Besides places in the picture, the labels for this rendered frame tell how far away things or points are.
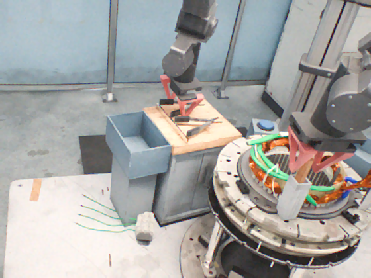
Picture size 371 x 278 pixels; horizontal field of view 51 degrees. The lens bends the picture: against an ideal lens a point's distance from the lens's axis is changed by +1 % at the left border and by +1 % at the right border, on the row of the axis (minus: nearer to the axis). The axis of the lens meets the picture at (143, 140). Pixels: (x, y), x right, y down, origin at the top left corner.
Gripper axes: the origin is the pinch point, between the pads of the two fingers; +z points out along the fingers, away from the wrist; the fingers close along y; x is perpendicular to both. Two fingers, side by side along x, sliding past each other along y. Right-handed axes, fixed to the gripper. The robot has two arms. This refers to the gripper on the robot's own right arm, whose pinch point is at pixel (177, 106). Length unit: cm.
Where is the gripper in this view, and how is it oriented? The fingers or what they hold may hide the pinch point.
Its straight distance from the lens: 104.9
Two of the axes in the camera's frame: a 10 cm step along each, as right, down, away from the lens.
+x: 9.2, -1.9, 3.5
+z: -0.9, 7.6, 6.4
